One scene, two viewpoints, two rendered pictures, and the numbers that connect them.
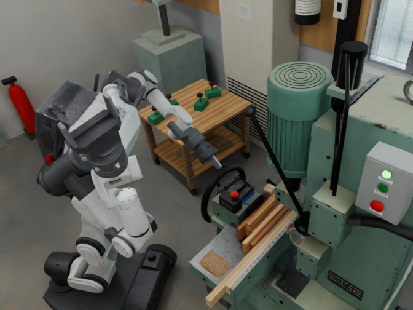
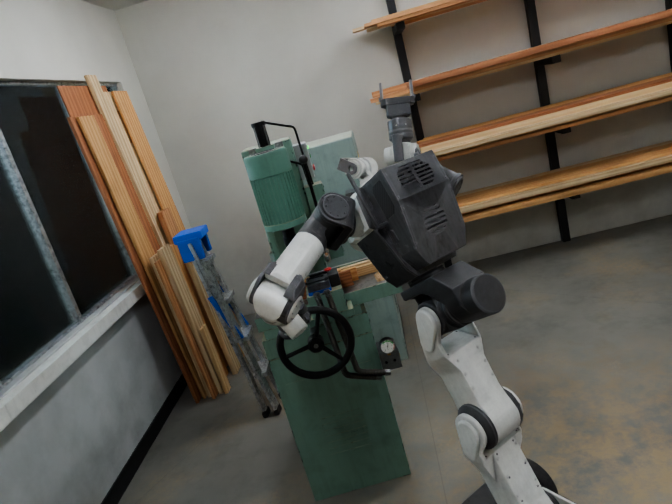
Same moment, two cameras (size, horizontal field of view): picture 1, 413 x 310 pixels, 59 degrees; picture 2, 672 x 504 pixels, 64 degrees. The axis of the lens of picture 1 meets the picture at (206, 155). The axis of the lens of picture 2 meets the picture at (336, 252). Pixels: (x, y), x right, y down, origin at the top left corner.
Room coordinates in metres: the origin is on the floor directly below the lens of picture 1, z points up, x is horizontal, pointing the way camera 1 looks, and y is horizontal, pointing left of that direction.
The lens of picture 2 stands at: (2.39, 1.25, 1.64)
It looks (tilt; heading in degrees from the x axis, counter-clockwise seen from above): 16 degrees down; 221
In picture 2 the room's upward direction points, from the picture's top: 16 degrees counter-clockwise
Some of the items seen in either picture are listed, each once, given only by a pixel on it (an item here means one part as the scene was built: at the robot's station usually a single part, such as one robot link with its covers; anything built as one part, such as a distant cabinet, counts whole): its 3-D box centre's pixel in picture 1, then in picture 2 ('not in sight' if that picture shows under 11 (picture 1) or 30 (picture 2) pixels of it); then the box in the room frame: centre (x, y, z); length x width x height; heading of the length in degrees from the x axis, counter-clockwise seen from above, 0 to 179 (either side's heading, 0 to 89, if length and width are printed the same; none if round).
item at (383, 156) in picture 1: (388, 184); (303, 160); (0.54, -0.39, 1.40); 0.10 x 0.06 x 0.16; 41
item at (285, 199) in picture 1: (296, 198); not in sight; (0.85, -0.29, 1.03); 0.14 x 0.07 x 0.09; 41
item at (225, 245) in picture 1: (254, 222); (328, 300); (0.90, -0.15, 0.87); 0.61 x 0.30 x 0.06; 131
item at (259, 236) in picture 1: (270, 228); not in sight; (0.82, -0.19, 0.92); 0.22 x 0.02 x 0.05; 131
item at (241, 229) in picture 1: (257, 215); (324, 284); (0.88, -0.16, 0.93); 0.23 x 0.01 x 0.07; 131
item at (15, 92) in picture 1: (23, 107); not in sight; (3.04, 1.63, 0.30); 0.19 x 0.18 x 0.60; 34
